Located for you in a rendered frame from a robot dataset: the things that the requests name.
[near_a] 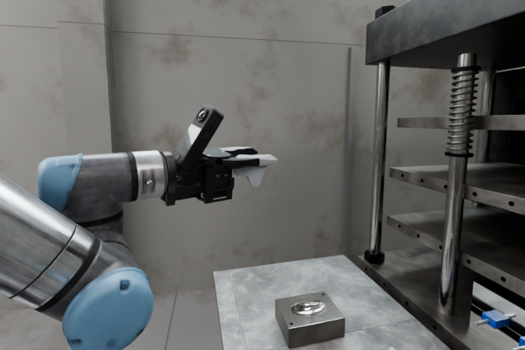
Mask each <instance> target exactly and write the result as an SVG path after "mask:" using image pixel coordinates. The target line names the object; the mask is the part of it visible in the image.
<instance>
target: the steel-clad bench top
mask: <svg viewBox="0 0 525 350"><path fill-rule="evenodd" d="M213 273H214V280H215V286H216V297H217V303H218V310H219V315H220V327H221V333H222V339H223V350H388V349H389V348H390V347H393V348H395V349H396V350H451V349H450V348H449V347H448V346H446V345H445V344H444V343H443V342H442V341H440V340H439V339H438V338H437V337H436V336H435V335H434V334H432V333H431V332H430V331H429V330H428V329H427V328H426V327H425V326H424V325H423V324H422V323H421V322H419V321H418V320H417V319H416V318H415V317H414V316H412V315H411V314H410V313H409V312H408V311H407V310H405V309H404V308H403V307H402V306H401V305H400V304H398V303H397V302H396V301H395V300H394V299H393V298H392V297H391V296H390V295H389V294H388V293H387V292H385V291H384V290H383V289H382V288H381V287H380V286H378V285H377V284H376V283H375V282H374V281H373V280H371V279H370V278H369V277H368V276H367V275H366V274H365V273H364V272H363V271H361V269H360V268H358V267H357V266H356V265H355V264H354V263H353V262H351V261H350V260H349V259H348V258H347V257H346V256H345V255H336V256H329V257H323V258H317V259H306V260H299V261H293V262H282V263H275V264H269V265H263V266H252V267H245V268H240V269H233V270H222V271H216V272H213ZM321 291H325V292H326V293H327V295H328V296H329V297H330V299H331V300H332V301H333V303H334V304H335V305H336V306H337V308H338V309H339V310H340V311H341V313H342V314H343V316H344V317H345V336H344V337H340V338H336V339H333V340H329V341H321V342H318V343H314V344H310V345H303V346H299V347H296V348H288V346H287V344H286V341H285V340H284V336H283V334H282V333H281V330H280V327H279V325H278V323H277V320H276V317H275V299H278V298H286V297H291V296H296V295H306V294H311V293H316V292H321ZM238 314H239V315H238ZM239 317H240V318H239Z"/></svg>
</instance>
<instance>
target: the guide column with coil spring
mask: <svg viewBox="0 0 525 350"><path fill-rule="evenodd" d="M476 62H477V54H476V53H466V54H461V55H458V56H457V65H456V67H461V66H475V65H476ZM468 78H475V74H468V75H463V76H459V77H456V78H455V80H462V79H468ZM468 84H474V80H469V81H463V82H459V83H456V84H455V87H458V86H463V85H468ZM473 90H474V87H465V88H460V89H455V93H458V92H463V91H473ZM469 97H473V93H472V94H464V95H456V96H454V99H457V98H469ZM470 103H473V100H465V101H459V102H454V105H463V104H470ZM472 108H473V107H472V106H466V107H458V108H453V112H456V111H463V110H471V109H472ZM464 116H472V113H471V112H465V113H457V114H452V118H456V117H464ZM470 122H471V119H464V120H453V121H452V124H454V123H470ZM470 126H471V125H464V126H454V127H452V130H460V129H470ZM469 134H470V131H464V132H452V134H451V136H458V135H469ZM469 140H470V138H469V137H463V138H451V142H454V141H469ZM466 147H469V144H458V145H450V148H466ZM450 152H451V153H460V154H467V153H469V149H468V150H450ZM467 162H468V158H463V157H451V156H449V164H448V183H447V194H446V204H445V223H444V233H443V243H442V253H441V272H440V283H439V293H438V303H437V310H438V311H439V312H440V313H442V314H444V315H446V316H454V315H455V297H456V288H457V279H458V270H459V253H460V243H461V233H462V225H463V207H464V198H465V189H466V171H467Z"/></svg>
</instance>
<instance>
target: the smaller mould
mask: <svg viewBox="0 0 525 350"><path fill-rule="evenodd" d="M275 317H276V320H277V323H278V325H279V327H280V330H281V333H282V334H283V336H284V340H285V341H286V344H287V347H288V348H296V347H299V346H303V345H310V344H314V343H318V342H321V341H329V340H333V339H336V338H343V337H344V336H345V317H344V316H343V314H342V313H341V311H340V310H339V309H338V308H337V306H336V305H335V304H334V303H333V301H332V300H331V299H330V297H329V296H328V295H327V293H326V292H325V291H321V292H316V293H311V294H306V295H296V296H291V297H286V298H278V299H275Z"/></svg>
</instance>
